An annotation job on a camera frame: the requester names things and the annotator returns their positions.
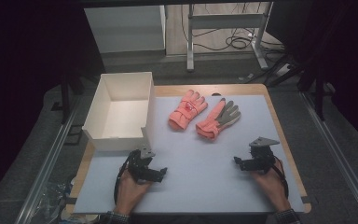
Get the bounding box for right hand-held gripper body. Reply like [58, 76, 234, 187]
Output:
[248, 136, 281, 174]

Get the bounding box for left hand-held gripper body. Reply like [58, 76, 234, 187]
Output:
[126, 146, 157, 184]

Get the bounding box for pink glove with grey palm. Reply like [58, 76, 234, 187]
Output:
[195, 97, 242, 141]

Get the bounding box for white box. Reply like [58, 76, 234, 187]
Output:
[81, 71, 157, 152]

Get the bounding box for pink glove with red label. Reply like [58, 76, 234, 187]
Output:
[168, 89, 209, 132]

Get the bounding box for person's left hand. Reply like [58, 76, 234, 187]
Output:
[115, 169, 153, 216]

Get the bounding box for person's right hand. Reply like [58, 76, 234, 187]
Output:
[250, 160, 293, 214]

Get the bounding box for light blue table mat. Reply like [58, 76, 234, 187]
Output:
[74, 94, 306, 215]

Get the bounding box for dark metal stand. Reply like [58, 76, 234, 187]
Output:
[297, 46, 328, 122]
[60, 72, 86, 125]

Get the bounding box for white power strip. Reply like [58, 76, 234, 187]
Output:
[274, 63, 292, 77]

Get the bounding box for clear plastic bag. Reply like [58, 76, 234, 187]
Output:
[36, 181, 76, 224]

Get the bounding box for white cabinet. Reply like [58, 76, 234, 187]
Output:
[83, 4, 168, 54]

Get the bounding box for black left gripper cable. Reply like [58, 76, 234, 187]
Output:
[113, 150, 138, 206]

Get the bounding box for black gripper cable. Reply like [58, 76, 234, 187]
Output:
[271, 155, 290, 200]
[113, 150, 138, 206]

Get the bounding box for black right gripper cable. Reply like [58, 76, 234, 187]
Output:
[271, 155, 290, 200]

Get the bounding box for metal floor rail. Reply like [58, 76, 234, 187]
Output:
[300, 91, 358, 224]
[14, 94, 82, 224]

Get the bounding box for black floor cables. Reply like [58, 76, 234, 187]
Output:
[180, 3, 288, 54]

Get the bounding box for grey metal desk frame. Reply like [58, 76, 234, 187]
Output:
[186, 1, 275, 73]

